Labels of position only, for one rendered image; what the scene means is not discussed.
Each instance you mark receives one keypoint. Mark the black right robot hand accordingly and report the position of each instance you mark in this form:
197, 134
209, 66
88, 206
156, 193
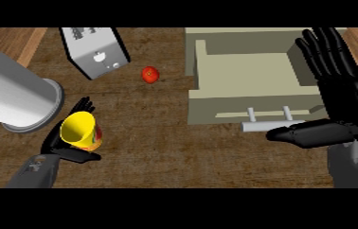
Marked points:
336, 91

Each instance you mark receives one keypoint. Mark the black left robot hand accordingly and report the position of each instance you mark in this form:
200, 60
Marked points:
52, 143

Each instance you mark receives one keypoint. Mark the yellow cup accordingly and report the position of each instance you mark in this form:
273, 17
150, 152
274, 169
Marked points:
79, 132

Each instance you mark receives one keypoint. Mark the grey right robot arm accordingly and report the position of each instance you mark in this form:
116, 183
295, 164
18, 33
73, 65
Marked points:
342, 165

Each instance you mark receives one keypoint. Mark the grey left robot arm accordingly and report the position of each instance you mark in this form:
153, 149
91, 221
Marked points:
34, 172

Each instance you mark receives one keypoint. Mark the pale drawer front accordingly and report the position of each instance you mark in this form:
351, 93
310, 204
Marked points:
253, 109

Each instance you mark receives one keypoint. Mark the pale open drawer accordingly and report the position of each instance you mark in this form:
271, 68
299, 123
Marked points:
249, 72

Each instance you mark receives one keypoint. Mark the grey cylindrical pot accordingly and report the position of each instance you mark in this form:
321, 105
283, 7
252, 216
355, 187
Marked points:
26, 97

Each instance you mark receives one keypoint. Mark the pale cabinet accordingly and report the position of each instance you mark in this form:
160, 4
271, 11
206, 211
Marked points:
243, 37

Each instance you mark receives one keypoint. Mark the red tomato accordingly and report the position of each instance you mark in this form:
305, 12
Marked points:
150, 74

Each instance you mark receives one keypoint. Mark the silver toaster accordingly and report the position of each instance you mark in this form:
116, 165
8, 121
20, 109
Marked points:
95, 51

